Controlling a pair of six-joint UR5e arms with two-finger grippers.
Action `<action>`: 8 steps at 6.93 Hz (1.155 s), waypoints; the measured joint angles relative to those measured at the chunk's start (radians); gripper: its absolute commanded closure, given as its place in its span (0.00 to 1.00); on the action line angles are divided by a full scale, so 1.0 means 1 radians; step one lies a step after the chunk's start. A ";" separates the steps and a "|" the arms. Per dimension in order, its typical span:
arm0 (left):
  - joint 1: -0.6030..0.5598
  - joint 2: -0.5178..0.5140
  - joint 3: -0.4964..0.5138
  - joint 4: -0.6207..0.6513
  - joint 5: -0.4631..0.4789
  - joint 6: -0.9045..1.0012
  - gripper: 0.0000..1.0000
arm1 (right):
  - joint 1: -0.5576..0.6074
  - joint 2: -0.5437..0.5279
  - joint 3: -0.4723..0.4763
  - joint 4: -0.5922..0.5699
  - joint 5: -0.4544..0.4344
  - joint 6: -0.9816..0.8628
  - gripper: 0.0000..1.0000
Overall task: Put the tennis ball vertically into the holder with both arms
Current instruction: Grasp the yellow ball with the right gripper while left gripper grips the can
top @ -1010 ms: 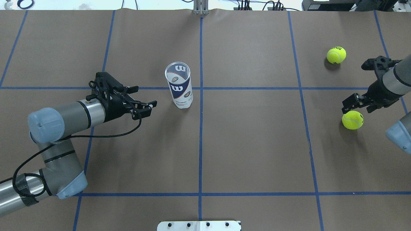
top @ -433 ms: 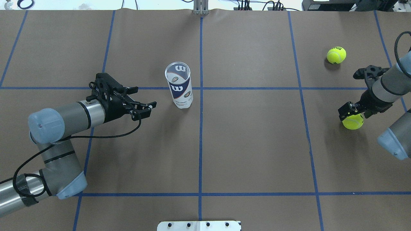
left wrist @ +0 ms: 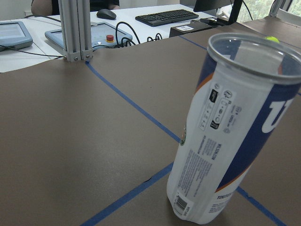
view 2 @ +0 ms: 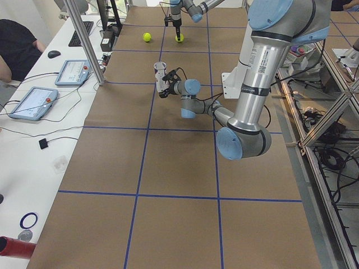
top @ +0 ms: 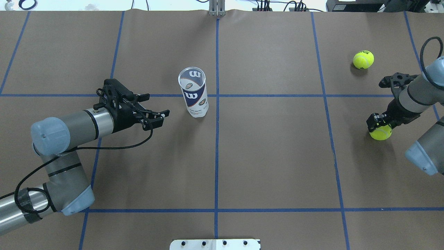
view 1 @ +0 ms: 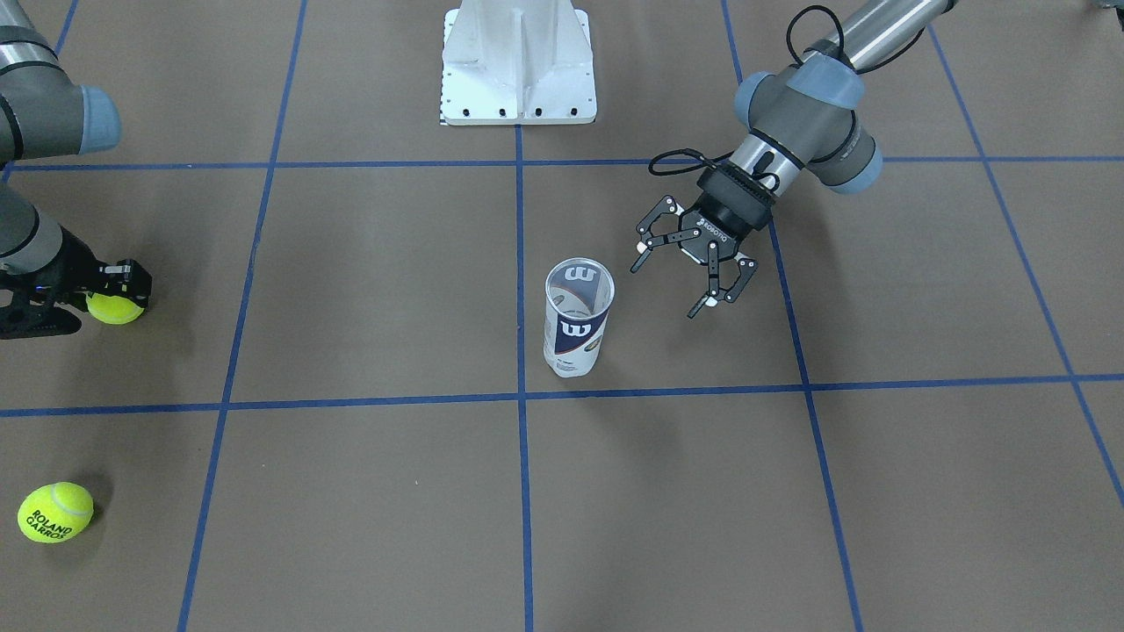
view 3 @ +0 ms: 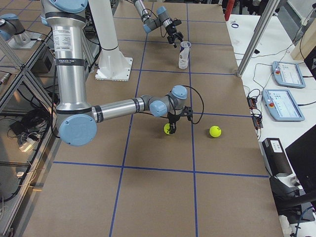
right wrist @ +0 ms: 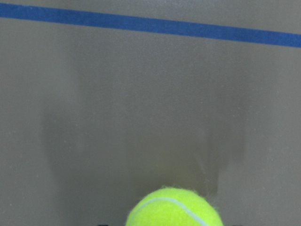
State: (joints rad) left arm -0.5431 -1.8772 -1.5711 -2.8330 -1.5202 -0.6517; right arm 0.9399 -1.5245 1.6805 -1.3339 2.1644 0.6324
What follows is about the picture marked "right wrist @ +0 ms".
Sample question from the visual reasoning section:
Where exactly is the yellow Wilson tennis ball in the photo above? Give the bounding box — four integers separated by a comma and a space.
125, 187, 223, 226

